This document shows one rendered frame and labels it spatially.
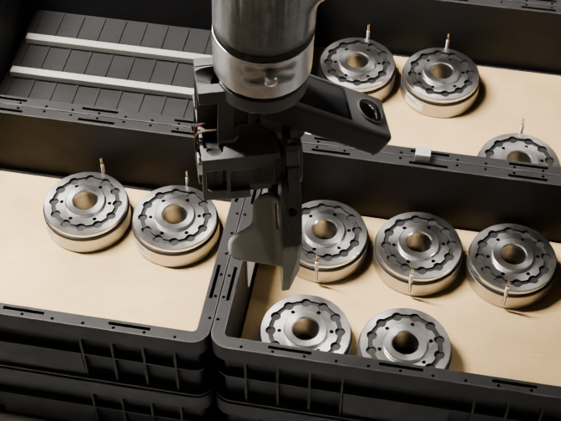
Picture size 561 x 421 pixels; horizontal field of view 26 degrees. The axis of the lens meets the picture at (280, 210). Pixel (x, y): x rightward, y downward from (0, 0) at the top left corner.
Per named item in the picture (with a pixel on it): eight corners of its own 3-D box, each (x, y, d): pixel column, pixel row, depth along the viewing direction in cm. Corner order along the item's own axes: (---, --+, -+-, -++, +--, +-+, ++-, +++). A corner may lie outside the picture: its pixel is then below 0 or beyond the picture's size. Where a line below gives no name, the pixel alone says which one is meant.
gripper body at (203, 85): (193, 136, 103) (189, 36, 93) (293, 127, 104) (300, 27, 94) (204, 209, 99) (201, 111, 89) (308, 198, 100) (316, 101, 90)
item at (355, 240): (274, 261, 142) (274, 258, 141) (290, 197, 148) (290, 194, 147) (360, 275, 140) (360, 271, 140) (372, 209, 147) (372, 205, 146)
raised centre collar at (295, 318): (277, 344, 134) (277, 341, 133) (290, 309, 137) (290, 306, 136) (320, 355, 133) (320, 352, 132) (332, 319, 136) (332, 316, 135)
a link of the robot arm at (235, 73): (305, -14, 91) (324, 66, 86) (302, 29, 95) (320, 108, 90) (205, -7, 90) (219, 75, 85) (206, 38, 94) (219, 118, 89)
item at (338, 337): (248, 359, 133) (248, 357, 132) (275, 288, 139) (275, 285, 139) (337, 382, 131) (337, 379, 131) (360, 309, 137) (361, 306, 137)
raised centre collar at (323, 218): (300, 245, 143) (300, 241, 142) (307, 213, 146) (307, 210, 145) (341, 251, 142) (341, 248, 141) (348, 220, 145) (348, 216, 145)
